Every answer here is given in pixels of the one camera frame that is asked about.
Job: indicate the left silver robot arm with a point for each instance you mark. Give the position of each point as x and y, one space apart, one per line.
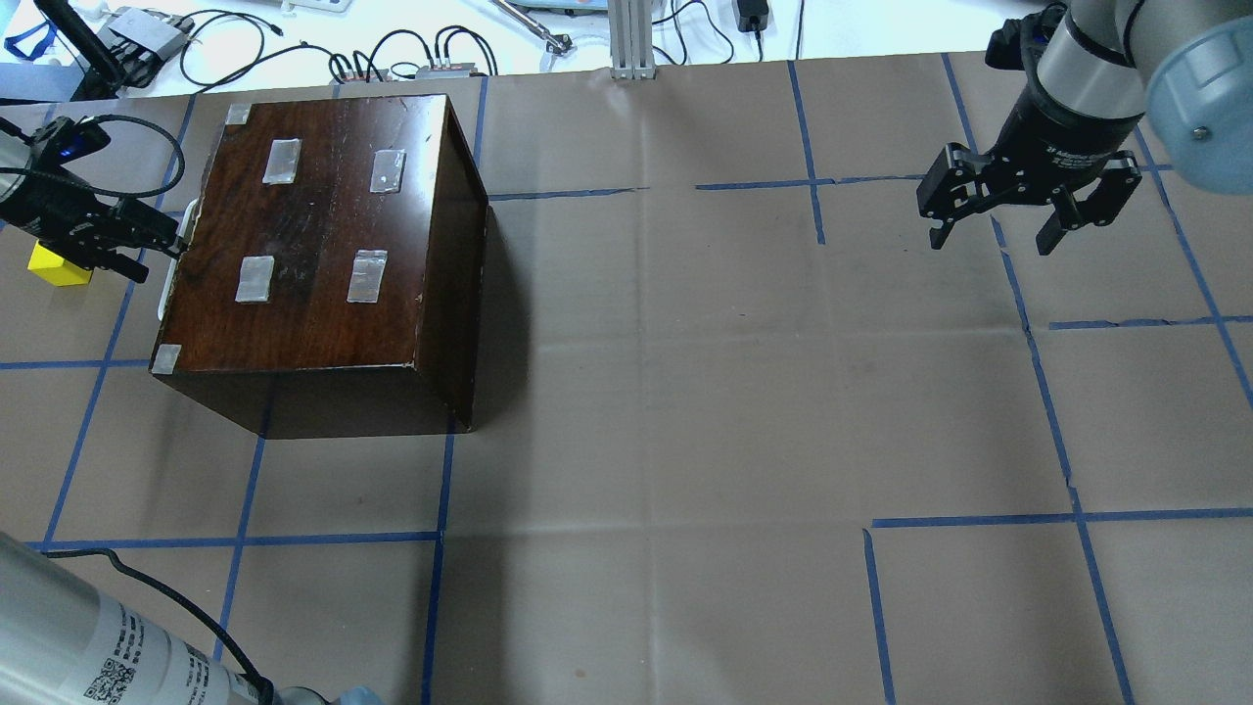
63 641

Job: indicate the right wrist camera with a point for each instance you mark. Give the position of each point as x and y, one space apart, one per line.
1022 41

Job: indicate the black power adapter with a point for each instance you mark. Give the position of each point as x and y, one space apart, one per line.
752 16

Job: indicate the dark wooden drawer cabinet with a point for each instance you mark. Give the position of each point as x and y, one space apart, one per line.
333 285

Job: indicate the aluminium frame post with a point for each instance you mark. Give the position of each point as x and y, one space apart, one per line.
631 40

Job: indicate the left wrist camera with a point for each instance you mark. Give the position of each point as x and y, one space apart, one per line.
65 139

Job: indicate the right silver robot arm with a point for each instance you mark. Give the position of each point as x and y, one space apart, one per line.
1093 70

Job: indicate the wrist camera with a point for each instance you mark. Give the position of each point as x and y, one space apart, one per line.
1022 41
65 139

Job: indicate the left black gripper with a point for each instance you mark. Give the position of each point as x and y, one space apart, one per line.
41 205

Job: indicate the yellow block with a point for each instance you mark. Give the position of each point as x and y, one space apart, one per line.
56 270

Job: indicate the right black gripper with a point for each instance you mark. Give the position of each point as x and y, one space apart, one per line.
1062 137

